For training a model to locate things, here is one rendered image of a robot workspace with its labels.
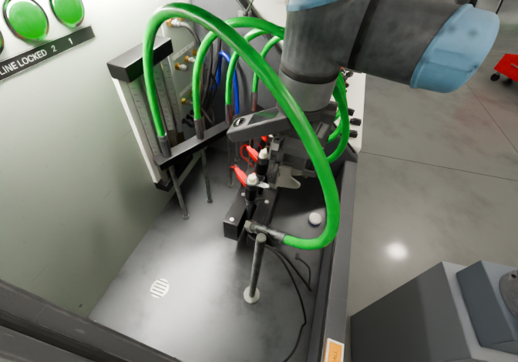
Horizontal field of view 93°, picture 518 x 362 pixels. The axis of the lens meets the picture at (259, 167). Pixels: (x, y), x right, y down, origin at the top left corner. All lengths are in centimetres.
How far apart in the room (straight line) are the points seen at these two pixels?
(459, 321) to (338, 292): 40
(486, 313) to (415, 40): 74
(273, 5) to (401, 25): 46
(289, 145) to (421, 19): 21
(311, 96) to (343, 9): 9
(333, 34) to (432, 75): 10
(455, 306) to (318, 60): 78
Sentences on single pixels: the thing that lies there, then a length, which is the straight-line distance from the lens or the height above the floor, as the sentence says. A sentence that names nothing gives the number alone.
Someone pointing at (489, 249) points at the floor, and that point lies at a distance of 236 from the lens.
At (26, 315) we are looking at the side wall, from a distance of 29.
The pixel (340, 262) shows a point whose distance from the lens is 63.
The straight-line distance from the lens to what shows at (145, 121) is 58.
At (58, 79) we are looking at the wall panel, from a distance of 48.
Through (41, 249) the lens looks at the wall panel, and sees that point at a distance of 56.
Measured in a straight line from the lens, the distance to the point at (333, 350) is 57.
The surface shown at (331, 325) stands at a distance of 59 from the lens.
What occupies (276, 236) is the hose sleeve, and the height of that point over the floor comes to 115.
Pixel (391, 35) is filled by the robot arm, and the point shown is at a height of 142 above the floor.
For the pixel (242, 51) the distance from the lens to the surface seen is 24.
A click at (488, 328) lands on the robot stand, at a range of 90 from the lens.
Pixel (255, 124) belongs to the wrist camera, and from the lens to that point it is 38.
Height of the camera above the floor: 150
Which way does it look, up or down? 48 degrees down
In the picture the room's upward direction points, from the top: 6 degrees clockwise
